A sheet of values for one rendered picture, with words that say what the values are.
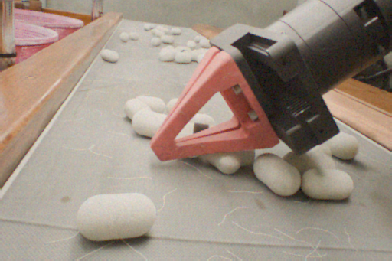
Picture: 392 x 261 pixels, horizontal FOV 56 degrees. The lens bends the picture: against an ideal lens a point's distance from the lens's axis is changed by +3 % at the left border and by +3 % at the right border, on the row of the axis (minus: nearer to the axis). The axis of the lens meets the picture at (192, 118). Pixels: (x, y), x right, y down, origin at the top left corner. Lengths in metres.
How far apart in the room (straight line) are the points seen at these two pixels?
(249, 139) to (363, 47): 0.08
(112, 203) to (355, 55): 0.16
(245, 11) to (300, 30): 5.00
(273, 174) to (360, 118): 0.23
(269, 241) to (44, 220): 0.11
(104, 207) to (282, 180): 0.11
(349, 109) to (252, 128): 0.25
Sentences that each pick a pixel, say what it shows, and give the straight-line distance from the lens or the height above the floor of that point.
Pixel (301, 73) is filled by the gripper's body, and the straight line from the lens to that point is 0.19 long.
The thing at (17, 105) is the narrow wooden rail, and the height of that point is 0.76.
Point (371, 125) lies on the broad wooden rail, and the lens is 0.42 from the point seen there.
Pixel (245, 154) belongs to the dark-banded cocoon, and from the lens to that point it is 0.25.
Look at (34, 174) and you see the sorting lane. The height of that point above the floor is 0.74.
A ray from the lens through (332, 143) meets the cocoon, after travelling 0.32.
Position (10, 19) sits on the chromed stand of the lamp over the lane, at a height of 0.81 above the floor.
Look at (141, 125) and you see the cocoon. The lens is 0.28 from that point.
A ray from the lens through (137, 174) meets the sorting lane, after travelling 0.23.
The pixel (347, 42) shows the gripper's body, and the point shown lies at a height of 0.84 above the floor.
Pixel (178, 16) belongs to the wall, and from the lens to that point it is 5.06.
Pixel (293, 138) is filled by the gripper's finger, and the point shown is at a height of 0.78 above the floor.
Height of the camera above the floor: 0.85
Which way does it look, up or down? 18 degrees down
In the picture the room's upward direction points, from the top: 8 degrees clockwise
